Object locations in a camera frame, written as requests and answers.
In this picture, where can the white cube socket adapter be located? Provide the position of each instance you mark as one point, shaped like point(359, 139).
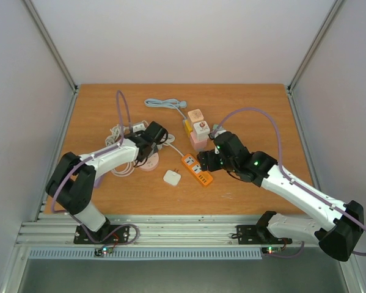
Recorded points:
point(201, 130)

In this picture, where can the orange power strip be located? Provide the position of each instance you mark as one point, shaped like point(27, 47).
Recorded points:
point(194, 168)

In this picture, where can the blue power strip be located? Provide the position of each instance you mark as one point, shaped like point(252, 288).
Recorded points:
point(170, 103)

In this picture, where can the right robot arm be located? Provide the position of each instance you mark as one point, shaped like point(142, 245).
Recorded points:
point(333, 225)

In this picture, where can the purple power strip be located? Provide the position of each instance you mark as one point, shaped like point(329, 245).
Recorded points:
point(97, 182)

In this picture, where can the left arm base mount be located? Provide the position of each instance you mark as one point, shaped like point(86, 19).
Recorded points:
point(115, 235)

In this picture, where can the tan cube adapter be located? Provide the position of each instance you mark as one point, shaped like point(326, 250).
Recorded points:
point(195, 116)

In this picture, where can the white plug adapter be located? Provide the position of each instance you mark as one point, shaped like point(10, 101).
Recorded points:
point(172, 177)

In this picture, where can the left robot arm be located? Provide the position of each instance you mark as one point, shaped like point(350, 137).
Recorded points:
point(71, 184)

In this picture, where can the pink cube adapter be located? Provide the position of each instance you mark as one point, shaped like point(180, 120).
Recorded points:
point(198, 145)

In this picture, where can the pink round power strip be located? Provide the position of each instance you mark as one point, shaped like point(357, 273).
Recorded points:
point(151, 163)

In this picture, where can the yellow cube socket adapter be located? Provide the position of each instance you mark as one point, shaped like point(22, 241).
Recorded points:
point(187, 127)

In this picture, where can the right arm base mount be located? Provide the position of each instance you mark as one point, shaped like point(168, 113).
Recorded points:
point(251, 234)

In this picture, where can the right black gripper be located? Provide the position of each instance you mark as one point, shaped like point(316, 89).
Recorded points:
point(207, 160)

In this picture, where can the blue cable tray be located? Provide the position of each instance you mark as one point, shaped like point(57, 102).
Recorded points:
point(146, 254)

